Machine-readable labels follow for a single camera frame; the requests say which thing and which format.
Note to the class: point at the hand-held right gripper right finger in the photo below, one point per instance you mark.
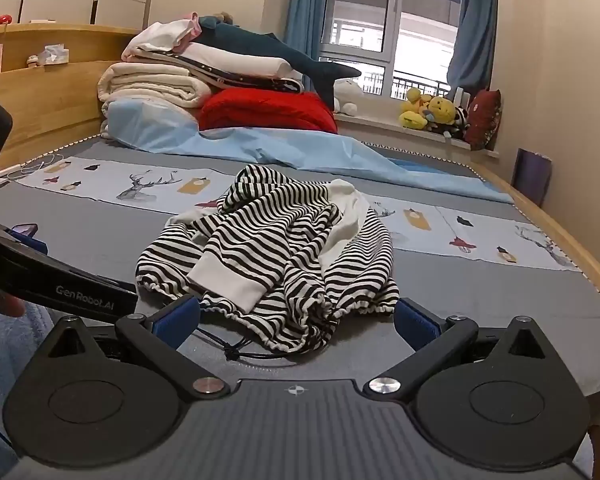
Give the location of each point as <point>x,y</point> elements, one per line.
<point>416,324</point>

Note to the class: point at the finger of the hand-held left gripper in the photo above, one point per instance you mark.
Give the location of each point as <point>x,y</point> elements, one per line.
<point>39,246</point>

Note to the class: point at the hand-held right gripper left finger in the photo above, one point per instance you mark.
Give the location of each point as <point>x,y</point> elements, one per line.
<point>177,321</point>

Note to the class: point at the black white striped hoodie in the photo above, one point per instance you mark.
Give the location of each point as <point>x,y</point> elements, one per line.
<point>280,220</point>

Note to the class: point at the person's left hand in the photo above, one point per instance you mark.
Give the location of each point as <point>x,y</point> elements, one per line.
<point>12,307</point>

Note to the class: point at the person's blue fleece clothing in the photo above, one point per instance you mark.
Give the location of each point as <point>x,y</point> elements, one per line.
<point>25,345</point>

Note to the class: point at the wooden headboard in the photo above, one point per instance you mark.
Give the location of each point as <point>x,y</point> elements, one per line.
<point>45,105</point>

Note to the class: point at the blue cloth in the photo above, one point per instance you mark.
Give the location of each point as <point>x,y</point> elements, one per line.
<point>425,165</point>

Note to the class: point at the tissue pack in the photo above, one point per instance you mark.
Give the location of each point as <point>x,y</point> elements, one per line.
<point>54,55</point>

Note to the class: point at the white window sill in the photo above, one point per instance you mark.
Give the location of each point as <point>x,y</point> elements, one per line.
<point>380,125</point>

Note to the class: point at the black white striped plush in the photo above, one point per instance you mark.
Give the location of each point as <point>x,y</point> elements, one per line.
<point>460,122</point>

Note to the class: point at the light blue sheet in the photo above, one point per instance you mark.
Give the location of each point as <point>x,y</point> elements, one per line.
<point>290,147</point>

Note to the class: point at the yellow duck plush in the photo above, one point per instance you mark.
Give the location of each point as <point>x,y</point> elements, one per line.
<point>412,112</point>

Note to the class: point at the yellow round plush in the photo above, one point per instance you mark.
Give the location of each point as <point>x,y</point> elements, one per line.
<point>441,110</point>

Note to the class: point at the red cushion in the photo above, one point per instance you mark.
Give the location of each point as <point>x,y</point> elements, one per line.
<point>484,117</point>

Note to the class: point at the small red object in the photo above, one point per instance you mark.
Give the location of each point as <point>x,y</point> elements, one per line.
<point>3,19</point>

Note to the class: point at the red quilt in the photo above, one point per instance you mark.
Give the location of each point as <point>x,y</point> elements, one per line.
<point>270,110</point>

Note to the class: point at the white bear plush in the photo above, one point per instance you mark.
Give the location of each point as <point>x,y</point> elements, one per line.
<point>347,95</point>

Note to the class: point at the white pink folded cloth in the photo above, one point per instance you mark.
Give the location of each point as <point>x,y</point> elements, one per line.
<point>162,35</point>

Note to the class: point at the white folded quilt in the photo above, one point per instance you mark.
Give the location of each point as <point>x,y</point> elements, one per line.
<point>240,62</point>

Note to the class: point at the dark teal shark plush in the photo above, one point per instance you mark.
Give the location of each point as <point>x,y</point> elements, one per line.
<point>260,47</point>

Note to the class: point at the small brown doll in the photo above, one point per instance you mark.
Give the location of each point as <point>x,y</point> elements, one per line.
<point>226,17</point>

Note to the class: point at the blue curtain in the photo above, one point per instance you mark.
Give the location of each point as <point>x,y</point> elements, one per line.
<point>305,10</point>
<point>475,25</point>

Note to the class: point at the window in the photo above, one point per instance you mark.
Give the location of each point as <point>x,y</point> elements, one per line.
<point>365,10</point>

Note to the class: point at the wooden bed side rail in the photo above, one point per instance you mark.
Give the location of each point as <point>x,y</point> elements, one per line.
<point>580,240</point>

